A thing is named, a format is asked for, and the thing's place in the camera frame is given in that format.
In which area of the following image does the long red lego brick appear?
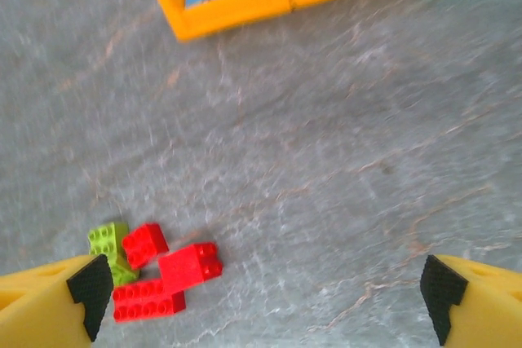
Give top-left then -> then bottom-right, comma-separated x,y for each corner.
112,278 -> 187,323

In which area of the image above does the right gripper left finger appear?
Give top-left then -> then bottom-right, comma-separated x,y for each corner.
0,253 -> 113,348

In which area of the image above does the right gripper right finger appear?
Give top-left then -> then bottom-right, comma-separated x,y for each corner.
419,253 -> 522,348

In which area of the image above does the green lego brick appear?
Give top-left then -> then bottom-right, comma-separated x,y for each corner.
88,221 -> 140,286

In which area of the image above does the small red lego brick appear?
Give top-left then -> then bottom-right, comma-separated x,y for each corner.
122,222 -> 170,271

